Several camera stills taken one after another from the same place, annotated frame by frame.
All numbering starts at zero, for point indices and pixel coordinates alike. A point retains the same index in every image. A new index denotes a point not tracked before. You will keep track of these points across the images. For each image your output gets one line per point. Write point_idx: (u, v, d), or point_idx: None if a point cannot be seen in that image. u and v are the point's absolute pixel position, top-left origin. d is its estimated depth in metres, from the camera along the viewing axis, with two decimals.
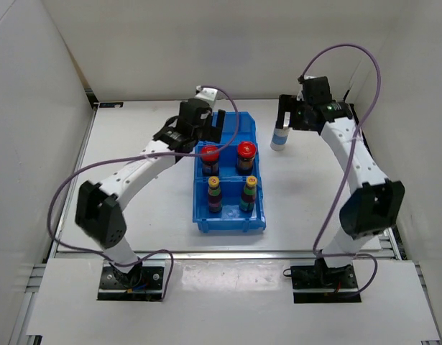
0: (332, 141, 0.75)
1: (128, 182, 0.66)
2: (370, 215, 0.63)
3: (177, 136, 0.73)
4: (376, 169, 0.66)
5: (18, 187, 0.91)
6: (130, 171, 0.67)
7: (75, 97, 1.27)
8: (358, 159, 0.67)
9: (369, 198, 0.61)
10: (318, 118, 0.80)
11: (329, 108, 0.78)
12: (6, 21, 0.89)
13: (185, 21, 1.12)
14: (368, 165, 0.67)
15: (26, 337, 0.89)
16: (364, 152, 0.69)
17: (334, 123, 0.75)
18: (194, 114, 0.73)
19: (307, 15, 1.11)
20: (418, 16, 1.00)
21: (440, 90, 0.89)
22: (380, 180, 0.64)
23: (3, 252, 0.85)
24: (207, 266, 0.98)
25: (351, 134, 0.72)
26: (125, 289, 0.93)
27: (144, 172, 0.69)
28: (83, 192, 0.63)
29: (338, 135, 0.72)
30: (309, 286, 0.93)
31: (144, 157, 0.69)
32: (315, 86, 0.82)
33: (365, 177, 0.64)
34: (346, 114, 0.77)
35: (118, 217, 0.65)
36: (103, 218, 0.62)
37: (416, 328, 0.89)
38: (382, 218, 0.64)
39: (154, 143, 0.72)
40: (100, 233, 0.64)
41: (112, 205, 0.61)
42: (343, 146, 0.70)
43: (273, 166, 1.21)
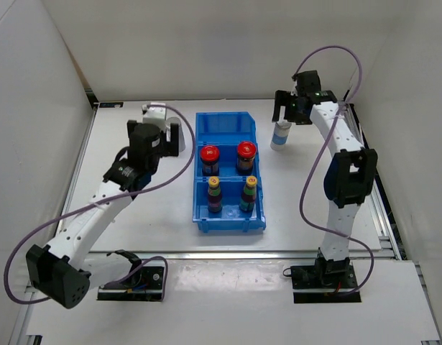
0: (318, 122, 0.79)
1: (79, 238, 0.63)
2: (348, 181, 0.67)
3: (129, 172, 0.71)
4: (355, 141, 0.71)
5: (17, 187, 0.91)
6: (80, 225, 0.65)
7: (75, 97, 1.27)
8: (338, 131, 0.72)
9: (343, 163, 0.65)
10: (306, 103, 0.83)
11: (317, 94, 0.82)
12: (6, 21, 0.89)
13: (186, 20, 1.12)
14: (346, 136, 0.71)
15: (26, 337, 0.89)
16: (345, 127, 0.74)
17: (320, 105, 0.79)
18: (143, 147, 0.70)
19: (307, 15, 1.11)
20: (419, 16, 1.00)
21: (440, 90, 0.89)
22: (357, 147, 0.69)
23: (3, 252, 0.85)
24: (208, 266, 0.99)
25: (334, 113, 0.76)
26: (125, 289, 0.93)
27: (98, 221, 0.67)
28: (31, 261, 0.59)
29: (323, 114, 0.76)
30: (309, 286, 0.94)
31: (95, 205, 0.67)
32: (306, 78, 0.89)
33: (343, 146, 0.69)
34: (332, 98, 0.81)
35: (75, 278, 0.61)
36: (57, 284, 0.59)
37: (415, 328, 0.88)
38: (361, 184, 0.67)
39: (105, 183, 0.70)
40: (58, 297, 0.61)
41: (63, 270, 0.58)
42: (327, 123, 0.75)
43: (273, 166, 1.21)
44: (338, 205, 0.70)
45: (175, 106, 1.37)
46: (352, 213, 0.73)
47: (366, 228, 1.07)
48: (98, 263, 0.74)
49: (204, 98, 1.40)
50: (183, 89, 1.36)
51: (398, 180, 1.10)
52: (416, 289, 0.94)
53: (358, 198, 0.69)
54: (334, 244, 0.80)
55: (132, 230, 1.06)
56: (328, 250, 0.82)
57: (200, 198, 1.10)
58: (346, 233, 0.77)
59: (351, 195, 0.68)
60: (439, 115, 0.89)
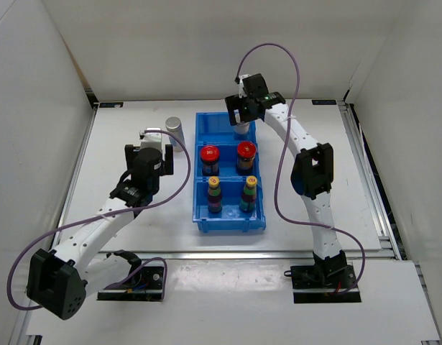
0: (274, 125, 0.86)
1: (85, 246, 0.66)
2: (312, 176, 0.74)
3: (133, 192, 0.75)
4: (310, 138, 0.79)
5: (17, 186, 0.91)
6: (88, 233, 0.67)
7: (75, 97, 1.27)
8: (295, 132, 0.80)
9: (306, 162, 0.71)
10: (259, 108, 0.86)
11: (266, 98, 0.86)
12: (6, 19, 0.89)
13: (186, 21, 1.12)
14: (302, 136, 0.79)
15: (26, 337, 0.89)
16: (299, 126, 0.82)
17: (272, 108, 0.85)
18: (147, 167, 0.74)
19: (307, 16, 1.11)
20: (420, 14, 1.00)
21: (440, 90, 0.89)
22: (313, 144, 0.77)
23: (3, 251, 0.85)
24: (207, 266, 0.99)
25: (286, 113, 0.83)
26: (125, 289, 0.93)
27: (103, 233, 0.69)
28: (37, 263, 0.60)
29: (277, 118, 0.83)
30: (308, 286, 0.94)
31: (102, 217, 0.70)
32: (252, 83, 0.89)
33: (302, 146, 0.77)
34: (281, 100, 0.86)
35: (76, 284, 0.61)
36: (60, 287, 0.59)
37: (415, 327, 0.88)
38: (323, 175, 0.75)
39: (111, 200, 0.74)
40: (57, 303, 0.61)
41: (68, 272, 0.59)
42: (282, 125, 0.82)
43: (272, 166, 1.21)
44: (311, 197, 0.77)
45: (175, 106, 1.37)
46: (327, 201, 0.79)
47: (366, 227, 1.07)
48: (96, 268, 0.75)
49: (205, 99, 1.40)
50: (184, 89, 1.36)
51: (398, 180, 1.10)
52: (416, 289, 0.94)
53: (325, 186, 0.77)
54: (323, 238, 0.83)
55: (132, 229, 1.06)
56: (322, 246, 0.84)
57: (200, 198, 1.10)
58: (329, 223, 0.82)
59: (317, 185, 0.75)
60: (438, 115, 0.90)
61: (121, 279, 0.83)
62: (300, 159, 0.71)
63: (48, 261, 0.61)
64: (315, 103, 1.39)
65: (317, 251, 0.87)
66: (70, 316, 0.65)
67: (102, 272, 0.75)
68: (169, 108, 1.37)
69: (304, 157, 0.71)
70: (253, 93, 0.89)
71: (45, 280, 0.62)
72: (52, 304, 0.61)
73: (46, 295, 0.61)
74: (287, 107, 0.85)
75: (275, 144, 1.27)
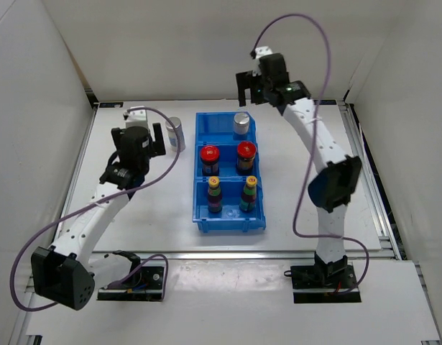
0: (294, 124, 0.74)
1: (84, 236, 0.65)
2: (335, 191, 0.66)
3: (123, 172, 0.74)
4: (338, 147, 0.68)
5: (16, 186, 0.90)
6: (84, 223, 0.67)
7: (75, 98, 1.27)
8: (321, 139, 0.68)
9: (330, 177, 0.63)
10: (278, 100, 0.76)
11: (288, 89, 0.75)
12: (6, 19, 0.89)
13: (186, 21, 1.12)
14: (329, 145, 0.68)
15: (26, 337, 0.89)
16: (325, 131, 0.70)
17: (295, 105, 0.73)
18: (134, 147, 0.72)
19: (307, 16, 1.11)
20: (419, 14, 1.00)
21: (440, 90, 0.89)
22: (342, 157, 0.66)
23: (3, 252, 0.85)
24: (208, 266, 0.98)
25: (312, 114, 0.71)
26: (125, 289, 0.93)
27: (100, 221, 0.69)
28: (39, 262, 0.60)
29: (300, 117, 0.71)
30: (308, 286, 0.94)
31: (95, 205, 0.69)
32: (272, 66, 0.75)
33: (328, 157, 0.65)
34: (305, 94, 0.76)
35: (83, 275, 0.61)
36: (66, 281, 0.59)
37: (415, 327, 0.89)
38: (348, 190, 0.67)
39: (103, 186, 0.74)
40: (66, 296, 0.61)
41: (72, 265, 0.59)
42: (307, 128, 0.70)
43: (272, 166, 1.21)
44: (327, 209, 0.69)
45: (175, 106, 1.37)
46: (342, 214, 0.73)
47: (366, 227, 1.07)
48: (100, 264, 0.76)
49: (205, 99, 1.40)
50: (183, 89, 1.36)
51: (398, 180, 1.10)
52: (416, 289, 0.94)
53: (344, 200, 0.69)
54: (330, 246, 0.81)
55: (132, 229, 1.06)
56: (326, 254, 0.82)
57: (200, 198, 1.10)
58: (338, 234, 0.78)
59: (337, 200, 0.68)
60: (438, 115, 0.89)
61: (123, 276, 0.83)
62: (324, 172, 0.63)
63: (50, 258, 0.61)
64: (315, 103, 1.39)
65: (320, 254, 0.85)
66: (83, 305, 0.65)
67: (105, 267, 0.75)
68: (169, 108, 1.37)
69: (329, 169, 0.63)
70: (272, 80, 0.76)
71: (52, 276, 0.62)
72: (62, 297, 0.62)
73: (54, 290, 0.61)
74: (312, 104, 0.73)
75: (275, 144, 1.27)
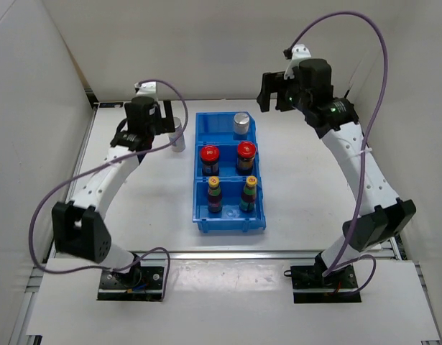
0: (337, 152, 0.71)
1: (100, 192, 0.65)
2: (378, 236, 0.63)
3: (133, 137, 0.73)
4: (387, 187, 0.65)
5: (16, 187, 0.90)
6: (99, 180, 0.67)
7: (75, 98, 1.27)
8: (369, 177, 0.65)
9: (380, 225, 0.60)
10: (318, 121, 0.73)
11: (333, 110, 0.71)
12: (6, 19, 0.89)
13: (186, 21, 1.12)
14: (378, 184, 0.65)
15: (26, 337, 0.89)
16: (374, 166, 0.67)
17: (340, 131, 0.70)
18: (143, 113, 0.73)
19: (306, 16, 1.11)
20: (419, 15, 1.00)
21: (440, 90, 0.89)
22: (393, 200, 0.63)
23: (3, 252, 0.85)
24: (208, 266, 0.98)
25: (358, 145, 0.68)
26: (125, 289, 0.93)
27: (114, 178, 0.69)
28: (59, 215, 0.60)
29: (345, 146, 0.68)
30: (309, 286, 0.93)
31: (109, 164, 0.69)
32: (316, 81, 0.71)
33: (378, 200, 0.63)
34: (351, 118, 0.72)
35: (102, 229, 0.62)
36: (86, 233, 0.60)
37: (416, 327, 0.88)
38: (389, 233, 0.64)
39: (114, 149, 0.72)
40: (86, 249, 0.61)
41: (93, 216, 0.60)
42: (353, 161, 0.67)
43: (272, 166, 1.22)
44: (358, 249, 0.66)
45: (174, 106, 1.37)
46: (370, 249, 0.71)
47: None
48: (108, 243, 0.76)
49: (204, 99, 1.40)
50: (183, 89, 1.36)
51: (398, 180, 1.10)
52: (417, 289, 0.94)
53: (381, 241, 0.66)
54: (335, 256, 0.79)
55: (132, 229, 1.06)
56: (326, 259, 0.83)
57: (200, 198, 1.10)
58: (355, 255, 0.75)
59: (375, 241, 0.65)
60: (438, 115, 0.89)
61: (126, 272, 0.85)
62: (374, 219, 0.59)
63: (70, 212, 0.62)
64: None
65: (323, 258, 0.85)
66: (100, 260, 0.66)
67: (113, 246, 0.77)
68: None
69: (379, 216, 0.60)
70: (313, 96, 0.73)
71: (70, 231, 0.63)
72: (82, 251, 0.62)
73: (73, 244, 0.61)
74: (358, 131, 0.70)
75: (275, 144, 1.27)
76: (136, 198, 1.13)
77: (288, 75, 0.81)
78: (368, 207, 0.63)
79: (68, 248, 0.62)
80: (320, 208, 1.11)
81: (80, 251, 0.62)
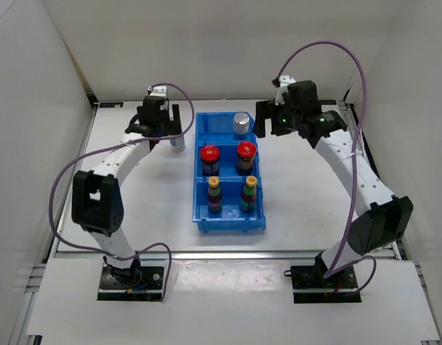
0: (328, 157, 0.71)
1: (118, 165, 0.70)
2: (379, 235, 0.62)
3: (145, 127, 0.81)
4: (381, 185, 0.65)
5: (16, 187, 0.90)
6: (116, 156, 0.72)
7: (75, 98, 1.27)
8: (362, 177, 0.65)
9: (379, 221, 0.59)
10: (310, 131, 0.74)
11: (321, 121, 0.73)
12: (6, 20, 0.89)
13: (186, 21, 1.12)
14: (372, 183, 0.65)
15: (26, 337, 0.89)
16: (366, 167, 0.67)
17: (330, 137, 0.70)
18: (154, 106, 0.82)
19: (306, 16, 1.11)
20: (419, 15, 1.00)
21: (440, 90, 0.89)
22: (388, 196, 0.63)
23: (3, 252, 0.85)
24: (208, 266, 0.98)
25: (349, 147, 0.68)
26: (125, 289, 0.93)
27: (130, 157, 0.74)
28: (80, 182, 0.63)
29: (335, 151, 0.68)
30: (309, 286, 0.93)
31: (126, 144, 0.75)
32: (303, 94, 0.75)
33: (372, 198, 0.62)
34: (340, 126, 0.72)
35: (118, 198, 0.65)
36: (104, 198, 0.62)
37: (416, 327, 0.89)
38: (392, 233, 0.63)
39: (128, 134, 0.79)
40: (103, 215, 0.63)
41: (112, 182, 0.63)
42: (344, 163, 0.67)
43: (272, 166, 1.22)
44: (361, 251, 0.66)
45: None
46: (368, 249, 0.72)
47: None
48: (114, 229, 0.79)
49: (204, 99, 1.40)
50: (183, 89, 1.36)
51: (398, 180, 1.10)
52: (417, 288, 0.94)
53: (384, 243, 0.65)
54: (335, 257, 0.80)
55: (132, 229, 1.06)
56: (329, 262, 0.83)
57: (200, 198, 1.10)
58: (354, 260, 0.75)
59: (377, 243, 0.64)
60: (438, 116, 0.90)
61: (119, 266, 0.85)
62: (372, 217, 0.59)
63: (90, 180, 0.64)
64: None
65: (324, 259, 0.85)
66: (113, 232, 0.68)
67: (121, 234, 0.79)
68: None
69: (377, 213, 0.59)
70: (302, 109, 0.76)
71: (88, 200, 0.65)
72: (98, 218, 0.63)
73: (90, 211, 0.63)
74: (348, 136, 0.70)
75: (274, 144, 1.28)
76: (136, 198, 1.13)
77: (279, 100, 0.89)
78: (364, 205, 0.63)
79: (84, 216, 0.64)
80: (320, 208, 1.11)
81: (95, 218, 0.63)
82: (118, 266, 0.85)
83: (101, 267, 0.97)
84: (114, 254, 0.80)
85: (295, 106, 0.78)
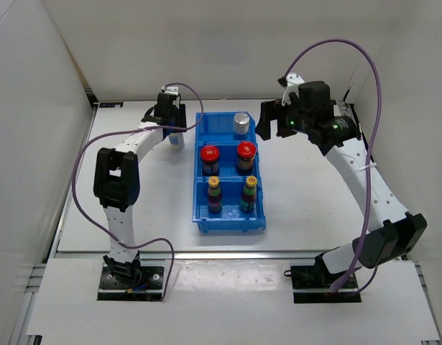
0: (341, 167, 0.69)
1: (136, 146, 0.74)
2: (389, 252, 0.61)
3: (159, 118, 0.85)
4: (395, 201, 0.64)
5: (16, 187, 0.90)
6: (135, 138, 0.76)
7: (75, 98, 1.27)
8: (376, 192, 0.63)
9: (391, 241, 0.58)
10: (321, 139, 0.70)
11: (335, 127, 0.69)
12: (6, 20, 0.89)
13: (186, 21, 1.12)
14: (386, 198, 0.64)
15: (26, 337, 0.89)
16: (379, 181, 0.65)
17: (343, 146, 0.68)
18: (168, 101, 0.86)
19: (307, 16, 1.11)
20: (420, 15, 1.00)
21: (441, 90, 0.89)
22: (402, 213, 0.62)
23: (3, 252, 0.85)
24: (208, 266, 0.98)
25: (363, 158, 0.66)
26: (125, 289, 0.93)
27: (146, 141, 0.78)
28: (102, 157, 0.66)
29: (349, 162, 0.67)
30: (309, 286, 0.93)
31: (143, 130, 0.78)
32: (316, 97, 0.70)
33: (386, 215, 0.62)
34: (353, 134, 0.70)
35: (137, 175, 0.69)
36: (125, 174, 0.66)
37: (416, 327, 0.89)
38: (402, 248, 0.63)
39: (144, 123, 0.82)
40: (123, 189, 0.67)
41: (133, 158, 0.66)
42: (358, 175, 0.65)
43: (271, 166, 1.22)
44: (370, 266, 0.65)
45: None
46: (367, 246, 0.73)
47: None
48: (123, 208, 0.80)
49: (205, 99, 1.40)
50: (183, 88, 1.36)
51: (398, 180, 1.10)
52: (418, 288, 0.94)
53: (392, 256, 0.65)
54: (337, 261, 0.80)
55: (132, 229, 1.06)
56: (330, 264, 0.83)
57: (200, 198, 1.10)
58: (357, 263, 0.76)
59: (386, 257, 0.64)
60: (438, 116, 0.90)
61: (121, 260, 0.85)
62: (384, 236, 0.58)
63: (111, 157, 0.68)
64: None
65: (325, 261, 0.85)
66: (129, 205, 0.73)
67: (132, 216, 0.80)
68: None
69: (389, 231, 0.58)
70: (315, 115, 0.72)
71: (108, 175, 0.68)
72: (118, 192, 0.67)
73: (111, 185, 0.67)
74: (362, 146, 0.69)
75: (274, 144, 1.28)
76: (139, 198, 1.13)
77: (286, 101, 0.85)
78: (376, 222, 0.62)
79: (105, 189, 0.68)
80: (320, 208, 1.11)
81: (115, 192, 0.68)
82: (119, 261, 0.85)
83: (101, 267, 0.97)
84: (121, 239, 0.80)
85: (307, 108, 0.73)
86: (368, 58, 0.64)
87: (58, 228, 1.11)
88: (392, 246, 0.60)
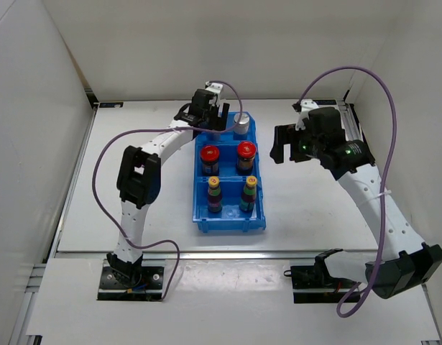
0: (354, 192, 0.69)
1: (163, 147, 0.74)
2: (404, 283, 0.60)
3: (191, 118, 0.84)
4: (411, 231, 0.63)
5: (16, 187, 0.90)
6: (163, 138, 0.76)
7: (75, 97, 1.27)
8: (391, 221, 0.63)
9: (407, 273, 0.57)
10: (335, 163, 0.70)
11: (348, 152, 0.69)
12: (6, 19, 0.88)
13: (185, 21, 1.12)
14: (401, 228, 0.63)
15: (26, 337, 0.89)
16: (395, 210, 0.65)
17: (357, 173, 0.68)
18: (204, 99, 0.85)
19: (307, 16, 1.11)
20: (419, 16, 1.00)
21: (441, 90, 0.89)
22: (418, 245, 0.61)
23: (3, 252, 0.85)
24: (208, 266, 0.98)
25: (377, 185, 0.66)
26: (125, 289, 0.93)
27: (175, 141, 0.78)
28: (129, 155, 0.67)
29: (363, 190, 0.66)
30: (309, 286, 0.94)
31: (172, 131, 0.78)
32: (325, 123, 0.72)
33: (401, 246, 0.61)
34: (368, 160, 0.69)
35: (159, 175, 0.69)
36: (146, 175, 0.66)
37: (416, 327, 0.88)
38: (418, 280, 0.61)
39: (175, 121, 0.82)
40: (142, 190, 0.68)
41: (156, 162, 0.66)
42: (371, 203, 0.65)
43: (272, 166, 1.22)
44: (383, 295, 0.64)
45: (175, 107, 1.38)
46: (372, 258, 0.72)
47: (366, 228, 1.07)
48: None
49: None
50: (183, 89, 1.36)
51: (398, 180, 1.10)
52: (417, 289, 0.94)
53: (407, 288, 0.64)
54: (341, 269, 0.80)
55: None
56: (333, 268, 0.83)
57: (200, 198, 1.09)
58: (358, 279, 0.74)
59: (401, 289, 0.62)
60: (439, 116, 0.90)
61: (123, 259, 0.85)
62: (399, 267, 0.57)
63: (136, 155, 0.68)
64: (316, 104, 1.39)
65: (327, 263, 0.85)
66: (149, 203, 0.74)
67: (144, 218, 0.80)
68: (169, 108, 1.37)
69: (404, 263, 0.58)
70: (327, 139, 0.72)
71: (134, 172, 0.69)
72: (139, 190, 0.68)
73: (133, 183, 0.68)
74: (376, 172, 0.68)
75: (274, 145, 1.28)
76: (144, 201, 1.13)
77: (300, 126, 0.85)
78: (391, 253, 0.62)
79: (127, 185, 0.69)
80: (320, 210, 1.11)
81: (136, 190, 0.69)
82: (124, 256, 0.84)
83: (101, 267, 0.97)
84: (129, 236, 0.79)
85: (318, 135, 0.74)
86: (377, 78, 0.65)
87: (58, 228, 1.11)
88: (408, 278, 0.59)
